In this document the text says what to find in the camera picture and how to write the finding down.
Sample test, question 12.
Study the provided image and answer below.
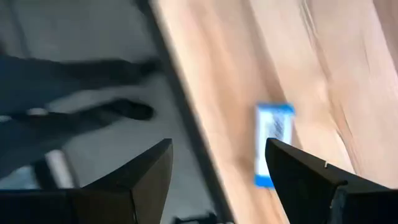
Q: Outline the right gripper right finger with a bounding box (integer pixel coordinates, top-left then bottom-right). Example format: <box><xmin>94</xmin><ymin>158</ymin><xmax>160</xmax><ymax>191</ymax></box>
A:
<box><xmin>265</xmin><ymin>138</ymin><xmax>398</xmax><ymax>224</ymax></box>

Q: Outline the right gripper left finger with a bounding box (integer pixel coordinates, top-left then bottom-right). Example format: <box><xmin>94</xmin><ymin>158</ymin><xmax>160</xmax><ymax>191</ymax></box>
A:
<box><xmin>0</xmin><ymin>138</ymin><xmax>174</xmax><ymax>224</ymax></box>

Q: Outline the Hershey's white blue candy bar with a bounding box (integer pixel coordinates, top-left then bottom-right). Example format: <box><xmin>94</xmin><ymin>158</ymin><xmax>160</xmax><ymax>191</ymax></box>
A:
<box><xmin>253</xmin><ymin>101</ymin><xmax>296</xmax><ymax>190</ymax></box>

